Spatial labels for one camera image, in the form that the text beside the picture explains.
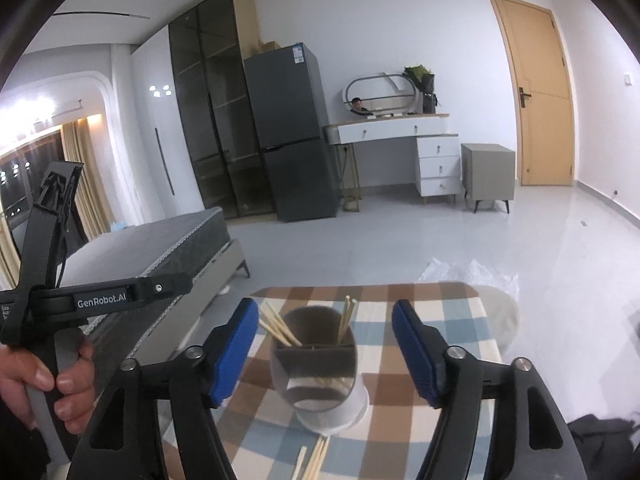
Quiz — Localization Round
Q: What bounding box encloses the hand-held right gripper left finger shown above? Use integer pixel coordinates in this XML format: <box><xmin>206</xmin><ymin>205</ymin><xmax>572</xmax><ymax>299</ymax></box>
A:
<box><xmin>65</xmin><ymin>297</ymin><xmax>261</xmax><ymax>480</ymax></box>

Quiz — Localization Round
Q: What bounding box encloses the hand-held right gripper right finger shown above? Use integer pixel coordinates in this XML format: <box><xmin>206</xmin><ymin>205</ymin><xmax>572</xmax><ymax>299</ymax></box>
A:
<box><xmin>391</xmin><ymin>299</ymin><xmax>588</xmax><ymax>480</ymax></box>

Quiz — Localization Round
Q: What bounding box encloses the bunch of wooden chopsticks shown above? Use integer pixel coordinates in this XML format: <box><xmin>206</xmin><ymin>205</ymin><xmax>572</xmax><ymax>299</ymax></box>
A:
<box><xmin>259</xmin><ymin>296</ymin><xmax>358</xmax><ymax>348</ymax></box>

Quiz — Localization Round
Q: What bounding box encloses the grey cylindrical utensil holder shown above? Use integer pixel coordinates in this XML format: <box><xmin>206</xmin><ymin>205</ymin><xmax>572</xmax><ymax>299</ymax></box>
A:
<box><xmin>270</xmin><ymin>306</ymin><xmax>370</xmax><ymax>435</ymax></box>

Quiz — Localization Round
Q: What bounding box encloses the pile of wooden chopsticks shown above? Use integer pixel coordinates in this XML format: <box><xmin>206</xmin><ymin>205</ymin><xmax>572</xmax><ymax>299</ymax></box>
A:
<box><xmin>292</xmin><ymin>435</ymin><xmax>332</xmax><ymax>480</ymax></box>

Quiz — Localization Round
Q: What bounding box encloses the person's left hand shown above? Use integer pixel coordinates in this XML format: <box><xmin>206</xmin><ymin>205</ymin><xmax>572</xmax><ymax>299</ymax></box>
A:
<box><xmin>0</xmin><ymin>337</ymin><xmax>96</xmax><ymax>436</ymax></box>

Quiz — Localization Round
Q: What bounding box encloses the checkered tablecloth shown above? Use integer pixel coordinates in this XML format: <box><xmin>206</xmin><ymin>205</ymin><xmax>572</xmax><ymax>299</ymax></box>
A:
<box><xmin>160</xmin><ymin>282</ymin><xmax>503</xmax><ymax>480</ymax></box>

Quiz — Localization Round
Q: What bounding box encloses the grey bed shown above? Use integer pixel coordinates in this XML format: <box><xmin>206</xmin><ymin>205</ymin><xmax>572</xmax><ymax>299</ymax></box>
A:
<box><xmin>47</xmin><ymin>209</ymin><xmax>251</xmax><ymax>411</ymax></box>

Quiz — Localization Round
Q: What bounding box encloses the clear plastic sheet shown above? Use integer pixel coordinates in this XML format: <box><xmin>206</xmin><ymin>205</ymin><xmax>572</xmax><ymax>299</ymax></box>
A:
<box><xmin>417</xmin><ymin>257</ymin><xmax>522</xmax><ymax>301</ymax></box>

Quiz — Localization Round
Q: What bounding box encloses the beige curtain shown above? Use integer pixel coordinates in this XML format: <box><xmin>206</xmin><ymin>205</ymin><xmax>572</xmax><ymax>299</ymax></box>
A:
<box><xmin>60</xmin><ymin>120</ymin><xmax>118</xmax><ymax>241</ymax></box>

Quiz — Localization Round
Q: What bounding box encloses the dark window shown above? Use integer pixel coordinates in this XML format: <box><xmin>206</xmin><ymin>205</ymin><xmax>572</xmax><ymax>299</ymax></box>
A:
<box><xmin>0</xmin><ymin>127</ymin><xmax>83</xmax><ymax>261</ymax></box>

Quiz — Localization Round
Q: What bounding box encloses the white wardrobe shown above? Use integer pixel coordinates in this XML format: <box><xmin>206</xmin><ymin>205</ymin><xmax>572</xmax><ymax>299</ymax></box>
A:
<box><xmin>131</xmin><ymin>25</ymin><xmax>206</xmax><ymax>226</ymax></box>

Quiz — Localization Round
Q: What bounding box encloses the white vanity desk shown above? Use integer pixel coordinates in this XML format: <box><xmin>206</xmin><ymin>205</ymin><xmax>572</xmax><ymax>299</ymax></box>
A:
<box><xmin>325</xmin><ymin>112</ymin><xmax>462</xmax><ymax>206</ymax></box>

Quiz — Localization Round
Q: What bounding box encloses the grey nightstand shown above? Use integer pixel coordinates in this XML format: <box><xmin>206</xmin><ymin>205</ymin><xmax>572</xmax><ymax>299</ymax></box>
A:
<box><xmin>460</xmin><ymin>142</ymin><xmax>517</xmax><ymax>215</ymax></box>

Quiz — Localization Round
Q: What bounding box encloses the dark cloth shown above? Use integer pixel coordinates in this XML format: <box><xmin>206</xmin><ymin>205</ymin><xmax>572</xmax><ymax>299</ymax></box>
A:
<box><xmin>567</xmin><ymin>412</ymin><xmax>640</xmax><ymax>480</ymax></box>

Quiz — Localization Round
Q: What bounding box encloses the dark grey refrigerator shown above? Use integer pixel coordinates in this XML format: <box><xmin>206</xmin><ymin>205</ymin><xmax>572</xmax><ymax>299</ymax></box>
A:
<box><xmin>243</xmin><ymin>42</ymin><xmax>343</xmax><ymax>223</ymax></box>

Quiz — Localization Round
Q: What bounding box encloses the dark glass door cabinet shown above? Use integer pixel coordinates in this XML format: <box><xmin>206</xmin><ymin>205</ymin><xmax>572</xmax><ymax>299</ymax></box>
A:
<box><xmin>167</xmin><ymin>0</ymin><xmax>278</xmax><ymax>221</ymax></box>

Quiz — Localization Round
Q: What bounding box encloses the wooden door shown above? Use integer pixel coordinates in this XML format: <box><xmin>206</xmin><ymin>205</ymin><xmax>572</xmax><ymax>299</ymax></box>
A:
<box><xmin>487</xmin><ymin>0</ymin><xmax>576</xmax><ymax>188</ymax></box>

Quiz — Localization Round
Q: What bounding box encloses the oval vanity mirror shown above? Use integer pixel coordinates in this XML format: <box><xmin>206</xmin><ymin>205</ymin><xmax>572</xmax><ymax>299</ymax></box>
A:
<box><xmin>341</xmin><ymin>72</ymin><xmax>423</xmax><ymax>117</ymax></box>

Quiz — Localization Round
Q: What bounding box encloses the green plant in dark wrap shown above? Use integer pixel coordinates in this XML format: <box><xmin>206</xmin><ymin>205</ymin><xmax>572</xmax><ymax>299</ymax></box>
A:
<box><xmin>404</xmin><ymin>64</ymin><xmax>438</xmax><ymax>115</ymax></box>

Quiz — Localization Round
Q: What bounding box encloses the gold metal frame stool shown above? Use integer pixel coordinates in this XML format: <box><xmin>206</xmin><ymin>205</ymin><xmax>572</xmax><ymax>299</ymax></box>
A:
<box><xmin>339</xmin><ymin>144</ymin><xmax>362</xmax><ymax>213</ymax></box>

